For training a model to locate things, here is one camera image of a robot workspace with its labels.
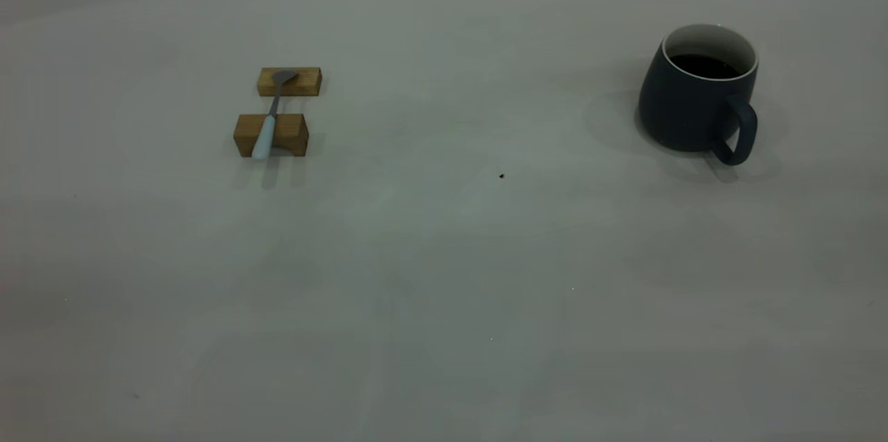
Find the dark grey ceramic mug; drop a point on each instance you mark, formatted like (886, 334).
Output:
(683, 112)

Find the dark coffee liquid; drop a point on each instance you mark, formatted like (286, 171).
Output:
(704, 67)

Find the wooden block with arched notch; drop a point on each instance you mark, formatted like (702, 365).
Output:
(291, 133)

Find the flat rectangular wooden block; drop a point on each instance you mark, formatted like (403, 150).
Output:
(309, 83)

